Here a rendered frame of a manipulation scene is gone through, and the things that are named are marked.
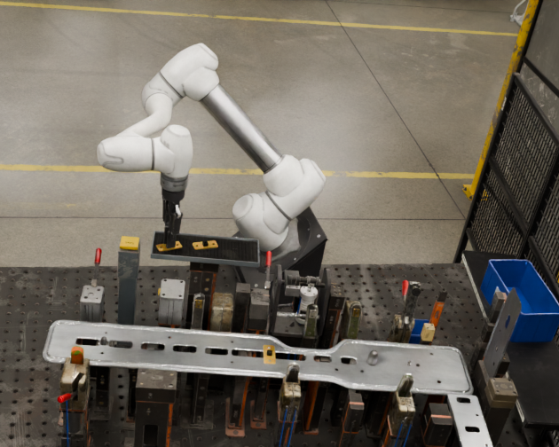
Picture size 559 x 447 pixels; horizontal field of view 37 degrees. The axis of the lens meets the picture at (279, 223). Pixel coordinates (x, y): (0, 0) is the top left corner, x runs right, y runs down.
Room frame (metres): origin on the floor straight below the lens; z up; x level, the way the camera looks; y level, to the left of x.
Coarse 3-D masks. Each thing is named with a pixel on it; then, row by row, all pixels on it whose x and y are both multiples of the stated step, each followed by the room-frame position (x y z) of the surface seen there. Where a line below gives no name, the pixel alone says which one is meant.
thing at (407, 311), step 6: (414, 282) 2.23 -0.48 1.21; (408, 288) 2.22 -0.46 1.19; (414, 288) 2.19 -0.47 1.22; (408, 294) 2.21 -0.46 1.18; (414, 294) 2.19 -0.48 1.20; (408, 300) 2.21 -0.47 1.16; (414, 300) 2.21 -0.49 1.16; (408, 306) 2.21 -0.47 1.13; (414, 306) 2.21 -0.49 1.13; (402, 312) 2.21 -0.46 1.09; (408, 312) 2.21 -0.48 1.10; (402, 318) 2.20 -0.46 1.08; (402, 324) 2.19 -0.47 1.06; (408, 324) 2.21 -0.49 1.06
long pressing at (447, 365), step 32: (64, 320) 2.00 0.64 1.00; (64, 352) 1.86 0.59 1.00; (96, 352) 1.89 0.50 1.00; (128, 352) 1.91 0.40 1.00; (160, 352) 1.93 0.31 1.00; (288, 352) 2.03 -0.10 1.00; (320, 352) 2.05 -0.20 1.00; (352, 352) 2.08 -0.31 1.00; (384, 352) 2.11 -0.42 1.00; (416, 352) 2.13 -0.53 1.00; (448, 352) 2.16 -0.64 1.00; (352, 384) 1.93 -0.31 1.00; (384, 384) 1.95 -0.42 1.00; (416, 384) 1.98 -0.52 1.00; (448, 384) 2.00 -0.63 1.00
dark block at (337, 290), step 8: (336, 288) 2.25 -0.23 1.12; (336, 296) 2.21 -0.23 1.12; (344, 296) 2.22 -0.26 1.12; (328, 304) 2.21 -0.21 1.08; (336, 304) 2.22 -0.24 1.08; (328, 312) 2.21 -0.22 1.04; (336, 312) 2.22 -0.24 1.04; (328, 320) 2.21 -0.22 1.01; (336, 320) 2.22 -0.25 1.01; (328, 328) 2.22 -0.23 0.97; (320, 336) 2.25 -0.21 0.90; (328, 336) 2.22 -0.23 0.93; (320, 344) 2.22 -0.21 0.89; (328, 344) 2.22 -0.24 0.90
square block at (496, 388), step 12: (492, 384) 1.97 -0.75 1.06; (504, 384) 1.98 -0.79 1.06; (492, 396) 1.94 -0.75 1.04; (504, 396) 1.93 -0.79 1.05; (516, 396) 1.94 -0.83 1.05; (492, 408) 1.93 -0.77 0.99; (504, 408) 1.94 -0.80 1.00; (492, 420) 1.94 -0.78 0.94; (504, 420) 1.94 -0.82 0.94; (492, 432) 1.94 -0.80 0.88; (492, 444) 1.94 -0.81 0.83
